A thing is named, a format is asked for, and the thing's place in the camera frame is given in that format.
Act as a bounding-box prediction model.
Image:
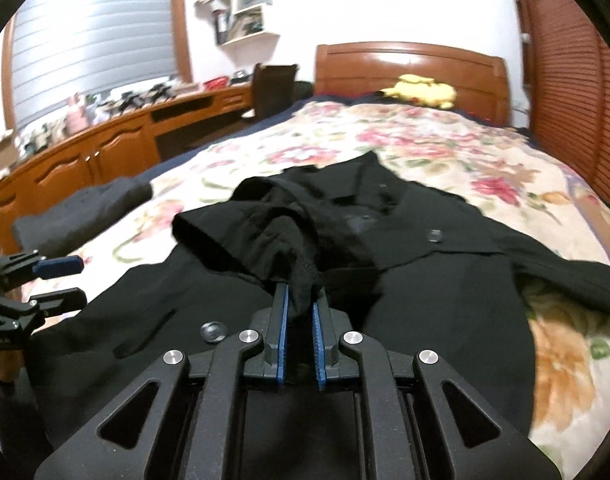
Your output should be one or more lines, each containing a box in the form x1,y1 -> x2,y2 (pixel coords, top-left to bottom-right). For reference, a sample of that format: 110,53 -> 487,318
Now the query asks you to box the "floral bedspread bed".
15,100 -> 610,480

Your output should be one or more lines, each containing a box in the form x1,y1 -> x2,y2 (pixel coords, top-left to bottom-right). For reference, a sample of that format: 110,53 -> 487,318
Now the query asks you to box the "window with white blinds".
0,0 -> 193,133

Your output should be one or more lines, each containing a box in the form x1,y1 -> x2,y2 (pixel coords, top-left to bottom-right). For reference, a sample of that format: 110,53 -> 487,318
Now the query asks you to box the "wooden desk cabinet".
0,82 -> 256,198

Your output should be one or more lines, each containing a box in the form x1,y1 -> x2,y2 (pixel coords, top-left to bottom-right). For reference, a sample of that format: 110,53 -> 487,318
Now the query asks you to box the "pink plush toy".
65,94 -> 92,134

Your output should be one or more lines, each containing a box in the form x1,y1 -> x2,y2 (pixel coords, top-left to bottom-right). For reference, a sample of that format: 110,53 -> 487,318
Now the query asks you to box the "wooden bed headboard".
314,44 -> 512,126

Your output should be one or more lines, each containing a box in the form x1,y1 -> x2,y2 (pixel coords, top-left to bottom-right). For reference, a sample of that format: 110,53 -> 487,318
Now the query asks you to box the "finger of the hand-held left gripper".
0,287 -> 88,332
0,250 -> 84,292

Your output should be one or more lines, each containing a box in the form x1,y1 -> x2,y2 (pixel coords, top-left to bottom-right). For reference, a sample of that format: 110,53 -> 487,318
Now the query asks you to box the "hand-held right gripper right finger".
311,295 -> 562,480

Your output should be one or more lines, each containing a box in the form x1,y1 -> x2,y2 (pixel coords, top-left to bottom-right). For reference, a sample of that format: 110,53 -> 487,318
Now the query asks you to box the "row of small desk trinkets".
92,80 -> 180,112

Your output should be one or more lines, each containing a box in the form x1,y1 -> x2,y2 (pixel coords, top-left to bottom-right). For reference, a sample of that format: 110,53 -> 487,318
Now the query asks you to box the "yellow plush toy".
380,74 -> 458,109

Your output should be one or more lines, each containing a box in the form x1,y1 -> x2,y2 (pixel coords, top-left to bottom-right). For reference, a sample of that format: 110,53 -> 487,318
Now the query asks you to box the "white wall shelf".
192,0 -> 280,47

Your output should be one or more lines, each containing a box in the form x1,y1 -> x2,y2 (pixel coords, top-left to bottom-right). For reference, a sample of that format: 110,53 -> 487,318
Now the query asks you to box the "navy bed sheet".
145,91 -> 386,173

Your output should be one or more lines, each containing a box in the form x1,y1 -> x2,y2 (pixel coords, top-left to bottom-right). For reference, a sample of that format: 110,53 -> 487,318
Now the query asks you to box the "wooden louvered wardrobe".
507,0 -> 610,216

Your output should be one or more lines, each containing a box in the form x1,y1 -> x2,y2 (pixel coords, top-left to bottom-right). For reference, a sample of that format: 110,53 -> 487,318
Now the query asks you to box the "black coat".
27,152 -> 610,480

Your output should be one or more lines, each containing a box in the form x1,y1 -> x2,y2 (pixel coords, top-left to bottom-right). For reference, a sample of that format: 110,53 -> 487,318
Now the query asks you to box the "dark grey cloth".
12,178 -> 154,257

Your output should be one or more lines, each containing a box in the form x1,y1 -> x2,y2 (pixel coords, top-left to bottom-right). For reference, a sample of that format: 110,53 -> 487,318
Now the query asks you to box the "black bag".
250,63 -> 300,122

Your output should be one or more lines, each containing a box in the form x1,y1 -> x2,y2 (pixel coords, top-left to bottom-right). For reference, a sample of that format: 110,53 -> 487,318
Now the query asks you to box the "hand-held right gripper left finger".
35,282 -> 290,480

